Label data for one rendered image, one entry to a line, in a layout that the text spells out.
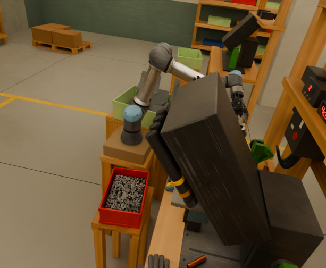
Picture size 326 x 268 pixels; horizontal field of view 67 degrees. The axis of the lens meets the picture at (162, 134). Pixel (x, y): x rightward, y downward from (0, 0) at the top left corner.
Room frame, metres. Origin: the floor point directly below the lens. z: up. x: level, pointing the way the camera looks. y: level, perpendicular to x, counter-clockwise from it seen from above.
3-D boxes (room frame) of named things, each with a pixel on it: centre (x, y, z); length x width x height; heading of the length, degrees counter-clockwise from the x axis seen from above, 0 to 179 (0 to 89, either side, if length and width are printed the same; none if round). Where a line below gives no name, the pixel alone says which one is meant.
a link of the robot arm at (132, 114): (1.39, 0.21, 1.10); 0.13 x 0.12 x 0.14; 173
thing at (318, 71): (1.08, -0.64, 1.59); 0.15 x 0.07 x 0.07; 173
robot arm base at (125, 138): (1.38, 0.21, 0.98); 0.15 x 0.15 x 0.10
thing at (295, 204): (0.70, -0.51, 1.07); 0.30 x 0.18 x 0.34; 173
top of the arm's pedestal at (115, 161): (1.38, 0.21, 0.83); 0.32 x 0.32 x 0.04; 80
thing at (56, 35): (6.40, 2.86, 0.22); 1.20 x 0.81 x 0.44; 78
